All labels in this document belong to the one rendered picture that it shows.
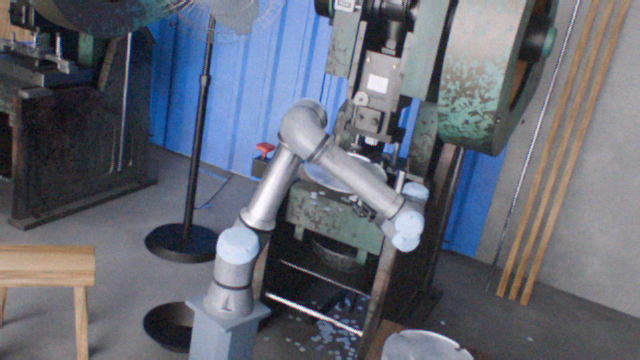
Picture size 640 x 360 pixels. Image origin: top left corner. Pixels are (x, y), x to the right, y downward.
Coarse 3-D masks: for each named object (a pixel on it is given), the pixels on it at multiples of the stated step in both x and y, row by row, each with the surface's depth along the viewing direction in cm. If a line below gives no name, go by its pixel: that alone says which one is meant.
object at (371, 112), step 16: (384, 48) 236; (368, 64) 235; (384, 64) 233; (368, 80) 237; (384, 80) 234; (368, 96) 238; (384, 96) 236; (368, 112) 237; (384, 112) 236; (400, 112) 246; (368, 128) 238; (384, 128) 239
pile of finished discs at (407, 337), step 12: (396, 336) 209; (408, 336) 211; (420, 336) 212; (432, 336) 213; (384, 348) 201; (396, 348) 203; (408, 348) 204; (420, 348) 204; (432, 348) 206; (444, 348) 208; (456, 348) 210
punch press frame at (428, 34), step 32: (448, 0) 213; (352, 32) 230; (416, 32) 220; (448, 32) 222; (416, 64) 223; (416, 96) 226; (416, 128) 260; (416, 160) 264; (320, 224) 242; (352, 224) 236
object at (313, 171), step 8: (360, 160) 237; (368, 160) 238; (304, 168) 224; (312, 168) 225; (320, 168) 226; (368, 168) 233; (376, 168) 234; (312, 176) 220; (320, 176) 221; (328, 176) 222; (384, 176) 229; (328, 184) 217; (336, 184) 218; (352, 192) 215
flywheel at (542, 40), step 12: (540, 0) 238; (540, 12) 241; (528, 24) 211; (540, 24) 210; (552, 24) 217; (528, 36) 210; (540, 36) 209; (552, 36) 211; (528, 48) 212; (540, 48) 211; (528, 60) 216; (540, 60) 219; (516, 72) 246; (516, 84) 245; (516, 96) 246
